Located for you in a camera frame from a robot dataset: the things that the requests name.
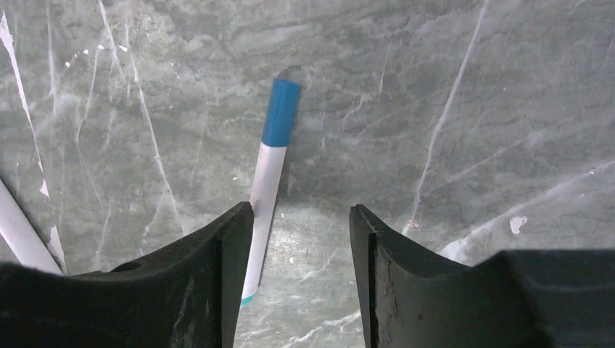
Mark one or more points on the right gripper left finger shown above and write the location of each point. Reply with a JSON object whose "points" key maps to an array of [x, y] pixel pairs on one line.
{"points": [[186, 294]]}

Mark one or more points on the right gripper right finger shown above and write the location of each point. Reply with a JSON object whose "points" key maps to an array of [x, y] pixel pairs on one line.
{"points": [[411, 296]]}

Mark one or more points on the white pen blue cap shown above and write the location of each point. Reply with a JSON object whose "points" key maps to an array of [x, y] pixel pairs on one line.
{"points": [[21, 237]]}

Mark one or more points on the white pen teal cap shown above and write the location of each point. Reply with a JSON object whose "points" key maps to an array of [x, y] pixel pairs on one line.
{"points": [[275, 139]]}

